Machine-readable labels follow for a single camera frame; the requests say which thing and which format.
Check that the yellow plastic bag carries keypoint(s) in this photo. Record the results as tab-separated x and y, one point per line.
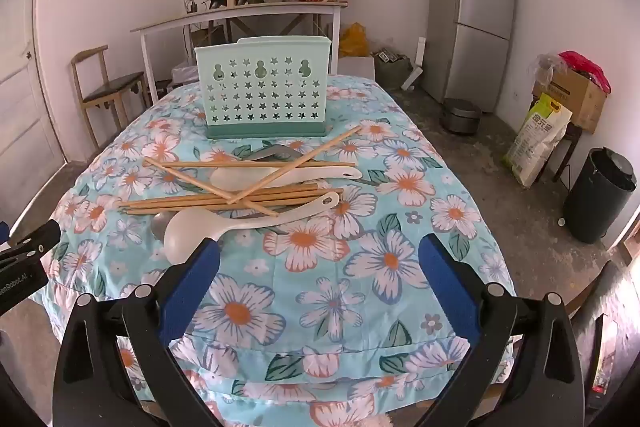
352	41

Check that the white floor appliance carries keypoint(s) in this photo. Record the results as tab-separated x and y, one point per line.
412	62

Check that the white rice paddle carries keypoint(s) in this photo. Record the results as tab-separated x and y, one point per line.
300	174

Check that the small dark stool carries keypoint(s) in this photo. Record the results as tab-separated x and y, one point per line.
570	142

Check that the metal spoon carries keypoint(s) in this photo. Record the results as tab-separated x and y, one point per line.
159	224

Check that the grey refrigerator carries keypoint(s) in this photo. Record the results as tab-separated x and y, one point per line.
472	17

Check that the black trash bin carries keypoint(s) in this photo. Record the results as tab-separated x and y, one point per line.
600	197

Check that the open cardboard box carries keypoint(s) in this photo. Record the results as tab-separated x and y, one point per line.
575	99

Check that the floral blue blanket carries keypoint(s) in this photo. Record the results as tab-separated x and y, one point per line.
310	267

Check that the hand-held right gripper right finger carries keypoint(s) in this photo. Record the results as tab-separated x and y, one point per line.
447	282

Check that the yellow green rice bag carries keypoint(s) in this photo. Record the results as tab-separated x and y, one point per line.
537	142

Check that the red plastic bag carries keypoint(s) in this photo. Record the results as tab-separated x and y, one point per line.
585	67

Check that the white door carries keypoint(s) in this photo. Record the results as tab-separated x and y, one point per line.
25	107

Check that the black device with screen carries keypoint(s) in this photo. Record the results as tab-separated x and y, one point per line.
218	1

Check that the bunch of wooden chopsticks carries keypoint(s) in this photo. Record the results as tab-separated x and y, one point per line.
200	163

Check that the grey rice cooker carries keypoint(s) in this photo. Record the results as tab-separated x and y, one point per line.
460	117

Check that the wooden chair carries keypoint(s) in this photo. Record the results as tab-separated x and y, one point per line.
107	89

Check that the pale green bowl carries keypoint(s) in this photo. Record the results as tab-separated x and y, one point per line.
187	234

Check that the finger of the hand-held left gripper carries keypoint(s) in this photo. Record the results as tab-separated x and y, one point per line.
35	242

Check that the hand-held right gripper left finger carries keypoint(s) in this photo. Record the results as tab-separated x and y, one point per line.
192	282

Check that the green plastic utensil holder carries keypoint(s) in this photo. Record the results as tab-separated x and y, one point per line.
262	107

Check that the white desk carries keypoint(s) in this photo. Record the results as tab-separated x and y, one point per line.
240	9

